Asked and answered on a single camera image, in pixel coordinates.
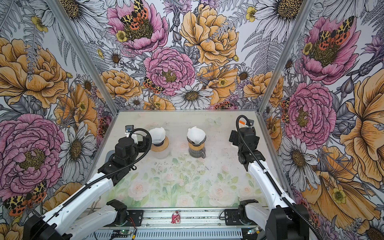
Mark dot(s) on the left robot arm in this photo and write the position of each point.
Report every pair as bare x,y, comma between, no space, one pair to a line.
75,198

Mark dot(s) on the pink small figurine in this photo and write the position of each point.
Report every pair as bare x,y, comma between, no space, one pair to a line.
176,218

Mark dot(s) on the grey ribbed glass dripper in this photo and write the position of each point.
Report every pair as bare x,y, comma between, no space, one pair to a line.
196,142

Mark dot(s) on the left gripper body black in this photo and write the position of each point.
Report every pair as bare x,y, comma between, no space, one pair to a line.
141,147

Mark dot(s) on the wooden dripper ring stand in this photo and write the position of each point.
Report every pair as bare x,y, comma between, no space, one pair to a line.
160,147

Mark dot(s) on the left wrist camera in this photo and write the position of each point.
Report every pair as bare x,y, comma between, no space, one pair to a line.
126,150

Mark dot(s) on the aluminium corner post right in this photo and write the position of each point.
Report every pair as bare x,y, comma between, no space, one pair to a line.
291,41

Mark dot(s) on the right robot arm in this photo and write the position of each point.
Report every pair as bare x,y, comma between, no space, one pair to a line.
270,192

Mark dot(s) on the grey blue oval case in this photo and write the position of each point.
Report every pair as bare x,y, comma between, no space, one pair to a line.
109,156

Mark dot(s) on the aluminium corner post left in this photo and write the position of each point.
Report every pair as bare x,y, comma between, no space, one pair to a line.
75,40

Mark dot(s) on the aluminium front rail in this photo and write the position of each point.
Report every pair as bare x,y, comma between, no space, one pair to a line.
229,216

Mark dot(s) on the clear glass carafe wooden handle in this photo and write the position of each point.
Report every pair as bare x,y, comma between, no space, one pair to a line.
162,154

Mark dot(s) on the white paper coffee filter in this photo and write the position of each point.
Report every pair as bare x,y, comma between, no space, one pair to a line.
158,135

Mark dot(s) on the aluminium corner post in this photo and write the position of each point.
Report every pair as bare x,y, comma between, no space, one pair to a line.
291,41
75,40

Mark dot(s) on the orange coffee filter pack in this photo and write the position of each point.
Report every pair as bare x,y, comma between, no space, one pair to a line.
243,123

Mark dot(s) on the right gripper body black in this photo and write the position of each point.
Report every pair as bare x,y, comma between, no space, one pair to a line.
235,140

